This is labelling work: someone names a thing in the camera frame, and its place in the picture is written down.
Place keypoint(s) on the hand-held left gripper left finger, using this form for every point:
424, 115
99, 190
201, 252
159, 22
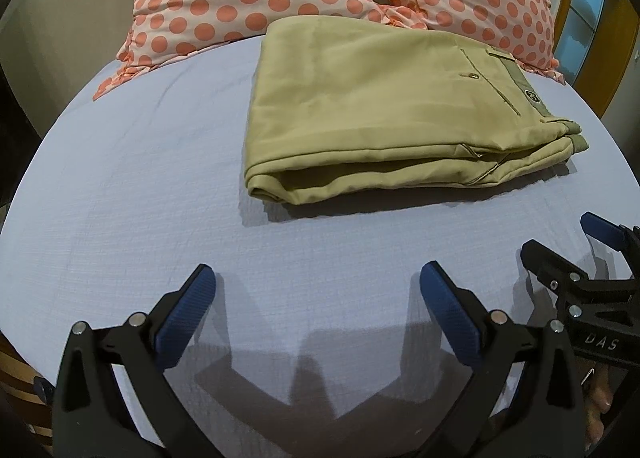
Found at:
186, 318

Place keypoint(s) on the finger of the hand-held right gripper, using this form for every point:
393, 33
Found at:
602, 230
547, 263

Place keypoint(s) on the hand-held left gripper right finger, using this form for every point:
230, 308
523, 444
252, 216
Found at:
450, 318

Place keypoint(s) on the khaki pants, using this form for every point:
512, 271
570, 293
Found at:
380, 113

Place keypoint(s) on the person's right hand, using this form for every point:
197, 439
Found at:
599, 398

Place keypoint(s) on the light blue bed sheet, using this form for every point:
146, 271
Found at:
165, 218

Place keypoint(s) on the wooden bed frame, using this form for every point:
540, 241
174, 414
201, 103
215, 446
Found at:
22, 388

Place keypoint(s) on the yellow wooden door frame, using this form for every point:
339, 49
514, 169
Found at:
617, 48

